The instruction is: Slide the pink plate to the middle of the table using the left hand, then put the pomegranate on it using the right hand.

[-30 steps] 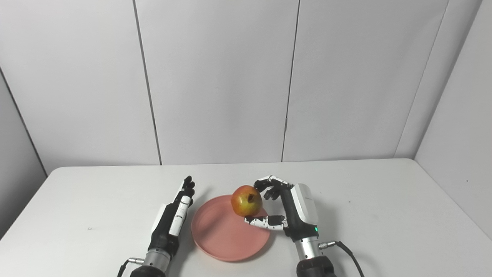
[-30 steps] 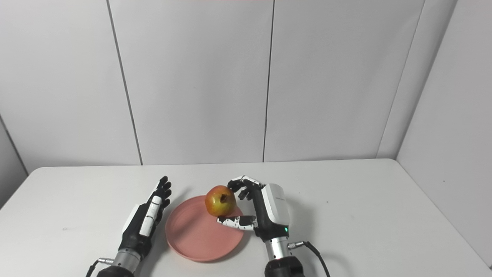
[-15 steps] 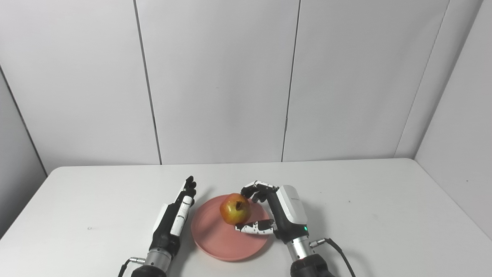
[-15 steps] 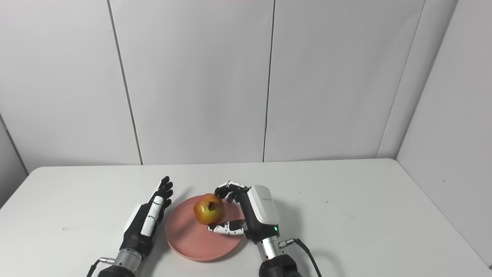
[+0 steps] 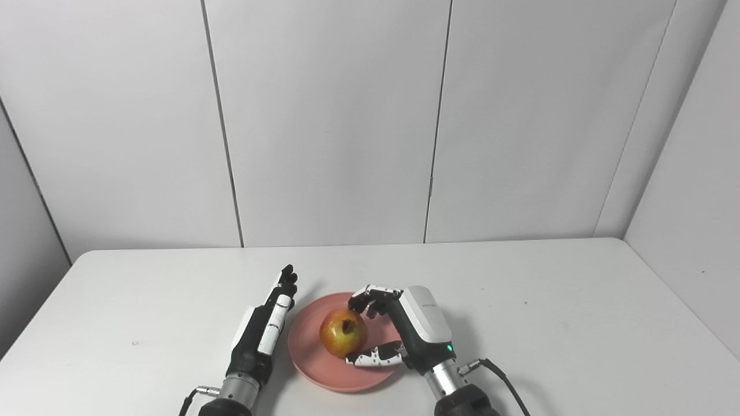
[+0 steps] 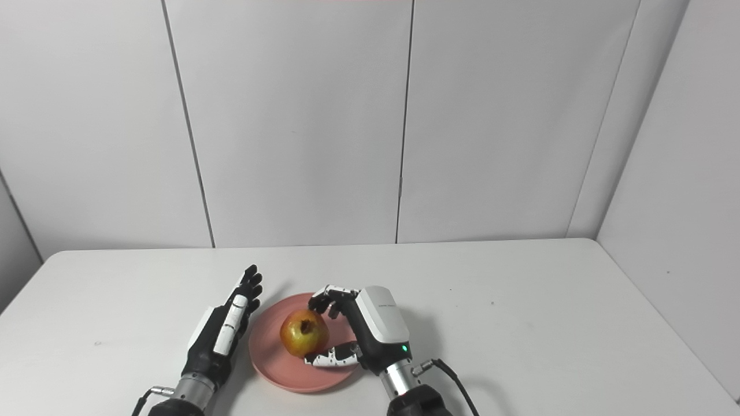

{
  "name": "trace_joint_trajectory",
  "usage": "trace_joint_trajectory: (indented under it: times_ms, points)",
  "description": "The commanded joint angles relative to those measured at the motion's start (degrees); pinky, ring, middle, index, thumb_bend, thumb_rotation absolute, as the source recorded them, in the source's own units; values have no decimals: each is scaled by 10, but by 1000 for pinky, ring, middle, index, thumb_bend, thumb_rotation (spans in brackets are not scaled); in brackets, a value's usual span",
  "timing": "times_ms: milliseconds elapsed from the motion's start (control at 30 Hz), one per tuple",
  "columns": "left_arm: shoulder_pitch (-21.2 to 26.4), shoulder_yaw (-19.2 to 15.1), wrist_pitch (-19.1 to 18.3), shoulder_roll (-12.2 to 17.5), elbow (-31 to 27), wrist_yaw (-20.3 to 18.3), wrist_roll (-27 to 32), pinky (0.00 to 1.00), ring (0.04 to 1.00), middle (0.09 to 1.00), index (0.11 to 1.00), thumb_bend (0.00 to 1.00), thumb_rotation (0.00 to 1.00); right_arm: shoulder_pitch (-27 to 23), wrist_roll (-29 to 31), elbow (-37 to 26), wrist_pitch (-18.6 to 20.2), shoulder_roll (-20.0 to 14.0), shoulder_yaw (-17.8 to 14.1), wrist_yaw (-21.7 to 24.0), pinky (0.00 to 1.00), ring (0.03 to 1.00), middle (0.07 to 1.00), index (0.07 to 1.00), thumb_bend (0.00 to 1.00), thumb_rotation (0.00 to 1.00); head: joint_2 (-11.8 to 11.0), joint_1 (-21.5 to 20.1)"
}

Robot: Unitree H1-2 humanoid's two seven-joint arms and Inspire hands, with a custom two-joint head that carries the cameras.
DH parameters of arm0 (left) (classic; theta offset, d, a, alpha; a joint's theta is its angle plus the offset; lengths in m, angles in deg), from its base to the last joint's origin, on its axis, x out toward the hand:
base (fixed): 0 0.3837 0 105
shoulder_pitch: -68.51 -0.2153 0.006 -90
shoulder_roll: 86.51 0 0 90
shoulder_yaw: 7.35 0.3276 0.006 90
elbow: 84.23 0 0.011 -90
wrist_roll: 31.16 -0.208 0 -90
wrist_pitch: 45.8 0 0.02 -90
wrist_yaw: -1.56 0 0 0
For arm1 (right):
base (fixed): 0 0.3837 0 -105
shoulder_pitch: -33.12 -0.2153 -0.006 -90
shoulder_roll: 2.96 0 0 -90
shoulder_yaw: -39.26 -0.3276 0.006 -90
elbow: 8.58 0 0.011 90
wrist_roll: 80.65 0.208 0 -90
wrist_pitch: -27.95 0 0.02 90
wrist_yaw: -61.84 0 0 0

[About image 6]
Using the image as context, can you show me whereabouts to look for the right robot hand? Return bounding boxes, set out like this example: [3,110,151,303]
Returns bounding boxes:
[304,284,412,376]

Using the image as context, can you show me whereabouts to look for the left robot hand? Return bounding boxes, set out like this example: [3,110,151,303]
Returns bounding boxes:
[182,265,264,389]

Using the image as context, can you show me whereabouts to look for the pink plate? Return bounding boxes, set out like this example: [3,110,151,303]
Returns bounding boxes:
[249,292,361,394]

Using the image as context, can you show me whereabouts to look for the red yellow apple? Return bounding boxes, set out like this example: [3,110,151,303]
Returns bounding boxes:
[280,309,330,359]

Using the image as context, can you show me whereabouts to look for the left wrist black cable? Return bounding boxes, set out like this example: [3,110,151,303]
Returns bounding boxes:
[131,386,175,416]

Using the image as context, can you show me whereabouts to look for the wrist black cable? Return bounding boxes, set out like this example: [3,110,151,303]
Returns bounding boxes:
[131,386,175,416]
[410,358,480,416]

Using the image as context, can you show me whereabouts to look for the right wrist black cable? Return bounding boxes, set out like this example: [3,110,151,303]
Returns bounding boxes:
[410,358,480,416]

